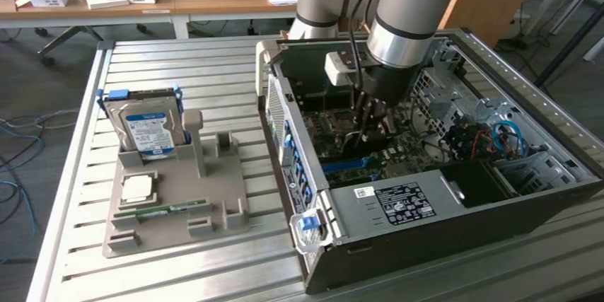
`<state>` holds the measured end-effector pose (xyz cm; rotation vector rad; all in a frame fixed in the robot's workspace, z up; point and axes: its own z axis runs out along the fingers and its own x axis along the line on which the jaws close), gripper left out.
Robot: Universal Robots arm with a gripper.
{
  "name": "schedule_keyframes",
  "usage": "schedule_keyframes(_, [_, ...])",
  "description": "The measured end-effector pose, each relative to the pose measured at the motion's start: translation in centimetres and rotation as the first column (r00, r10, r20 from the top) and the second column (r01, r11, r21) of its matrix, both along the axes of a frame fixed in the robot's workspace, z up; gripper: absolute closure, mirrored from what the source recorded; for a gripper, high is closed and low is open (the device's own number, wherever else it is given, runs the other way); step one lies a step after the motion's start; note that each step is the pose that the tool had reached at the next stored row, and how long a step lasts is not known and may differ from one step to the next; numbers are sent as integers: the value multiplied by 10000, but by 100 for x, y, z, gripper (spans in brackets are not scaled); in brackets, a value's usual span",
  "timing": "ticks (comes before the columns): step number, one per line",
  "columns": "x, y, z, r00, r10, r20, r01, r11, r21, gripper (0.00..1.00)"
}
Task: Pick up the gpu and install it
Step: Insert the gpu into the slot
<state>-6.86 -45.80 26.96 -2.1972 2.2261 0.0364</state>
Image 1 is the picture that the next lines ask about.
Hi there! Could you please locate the silver CPU chip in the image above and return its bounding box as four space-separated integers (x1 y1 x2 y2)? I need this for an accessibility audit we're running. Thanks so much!
120 176 154 202

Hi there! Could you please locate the grey floor cable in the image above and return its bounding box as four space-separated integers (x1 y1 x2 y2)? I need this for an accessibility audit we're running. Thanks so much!
0 109 78 132

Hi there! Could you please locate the open black PC case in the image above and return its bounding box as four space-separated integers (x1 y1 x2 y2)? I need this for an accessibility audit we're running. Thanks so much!
253 27 604 296

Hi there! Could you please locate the green motherboard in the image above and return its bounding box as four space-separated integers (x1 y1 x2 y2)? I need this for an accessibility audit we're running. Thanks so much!
298 91 444 190

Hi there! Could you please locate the blue floor cable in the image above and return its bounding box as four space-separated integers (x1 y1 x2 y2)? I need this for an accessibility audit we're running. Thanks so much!
0 117 46 266

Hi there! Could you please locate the wooden desk white frame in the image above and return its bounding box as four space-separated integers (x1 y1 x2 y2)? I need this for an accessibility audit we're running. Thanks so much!
0 0 433 40

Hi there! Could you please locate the grey power supply unit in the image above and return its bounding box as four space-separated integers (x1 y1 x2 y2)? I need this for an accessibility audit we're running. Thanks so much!
328 169 473 239

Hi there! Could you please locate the CPU socket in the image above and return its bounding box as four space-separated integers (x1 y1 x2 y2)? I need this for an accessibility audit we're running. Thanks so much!
324 109 354 137

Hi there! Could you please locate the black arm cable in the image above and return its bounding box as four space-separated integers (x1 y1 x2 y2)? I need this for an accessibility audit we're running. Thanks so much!
341 0 384 89

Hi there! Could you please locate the grey castor table leg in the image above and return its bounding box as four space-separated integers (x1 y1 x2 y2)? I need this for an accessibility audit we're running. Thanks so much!
37 25 105 66

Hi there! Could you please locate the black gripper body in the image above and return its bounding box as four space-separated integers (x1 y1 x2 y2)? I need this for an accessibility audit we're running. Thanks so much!
356 64 421 108

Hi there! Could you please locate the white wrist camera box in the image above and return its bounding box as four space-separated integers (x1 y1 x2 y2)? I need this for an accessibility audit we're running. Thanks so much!
324 52 373 87

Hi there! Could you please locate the blue data wire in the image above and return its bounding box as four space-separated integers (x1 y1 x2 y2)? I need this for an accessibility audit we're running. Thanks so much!
489 120 530 161

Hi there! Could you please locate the hard disk with blue caddy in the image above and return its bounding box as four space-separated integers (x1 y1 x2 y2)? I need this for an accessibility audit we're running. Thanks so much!
94 86 185 161

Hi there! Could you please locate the low-profile graphics card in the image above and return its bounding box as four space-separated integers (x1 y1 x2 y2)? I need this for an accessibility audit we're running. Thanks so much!
340 131 393 157

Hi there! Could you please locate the metal disk bay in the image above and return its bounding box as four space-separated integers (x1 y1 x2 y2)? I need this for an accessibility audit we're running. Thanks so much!
492 151 584 197

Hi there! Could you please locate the black slanted pole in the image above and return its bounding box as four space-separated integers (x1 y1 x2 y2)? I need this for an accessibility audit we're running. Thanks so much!
537 8 604 87

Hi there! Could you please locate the coloured power wire bundle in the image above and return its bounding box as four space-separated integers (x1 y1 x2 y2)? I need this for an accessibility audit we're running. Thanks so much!
442 123 494 161

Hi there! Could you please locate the green RAM stick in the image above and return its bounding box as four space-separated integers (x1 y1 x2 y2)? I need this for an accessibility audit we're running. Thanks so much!
113 199 208 219

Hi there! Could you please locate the grey plastic parts rack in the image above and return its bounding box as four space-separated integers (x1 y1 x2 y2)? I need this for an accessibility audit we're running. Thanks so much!
101 109 250 260

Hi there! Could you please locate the blue expansion slot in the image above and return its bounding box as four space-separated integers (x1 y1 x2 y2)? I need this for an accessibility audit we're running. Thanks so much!
322 156 369 173

